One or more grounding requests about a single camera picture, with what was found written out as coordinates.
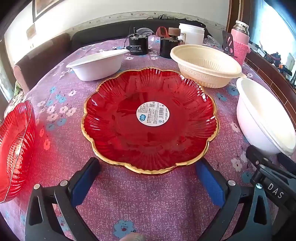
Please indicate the clear plastic bag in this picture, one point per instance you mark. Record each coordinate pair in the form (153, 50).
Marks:
(211, 41)

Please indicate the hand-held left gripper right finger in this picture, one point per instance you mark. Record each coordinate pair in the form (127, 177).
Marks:
(210, 183)

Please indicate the dark sofa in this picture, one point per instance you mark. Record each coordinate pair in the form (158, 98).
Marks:
(99, 34)

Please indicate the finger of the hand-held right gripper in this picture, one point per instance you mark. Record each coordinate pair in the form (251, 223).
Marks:
(256, 157)
(288, 160)

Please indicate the white paper bowl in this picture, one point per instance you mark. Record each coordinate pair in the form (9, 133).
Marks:
(254, 120)
(97, 69)

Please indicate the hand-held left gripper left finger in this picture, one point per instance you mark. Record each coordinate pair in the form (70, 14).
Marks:
(84, 178)

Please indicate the pink knitted bottle sleeve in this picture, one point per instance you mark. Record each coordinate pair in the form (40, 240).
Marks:
(241, 52)

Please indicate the clutter on window sill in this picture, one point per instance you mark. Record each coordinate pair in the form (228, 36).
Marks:
(275, 58)

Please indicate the purple floral tablecloth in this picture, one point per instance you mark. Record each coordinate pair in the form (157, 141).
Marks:
(143, 204)

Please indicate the white plastic jar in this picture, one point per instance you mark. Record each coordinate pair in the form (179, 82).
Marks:
(192, 34)

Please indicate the cream patterned plastic bowl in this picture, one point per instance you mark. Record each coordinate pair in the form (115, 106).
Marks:
(208, 76)

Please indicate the black jar with wooden lid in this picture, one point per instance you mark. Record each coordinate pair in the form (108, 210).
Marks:
(167, 48)

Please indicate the red glass plate gold rim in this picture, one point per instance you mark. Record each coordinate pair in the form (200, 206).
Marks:
(13, 150)
(115, 129)

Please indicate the pink thermos bottle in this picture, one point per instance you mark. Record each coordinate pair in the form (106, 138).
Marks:
(240, 29)

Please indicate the framed wall picture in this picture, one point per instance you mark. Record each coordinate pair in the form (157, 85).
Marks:
(44, 7)

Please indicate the small wall plaque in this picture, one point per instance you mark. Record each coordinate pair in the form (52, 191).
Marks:
(30, 30)

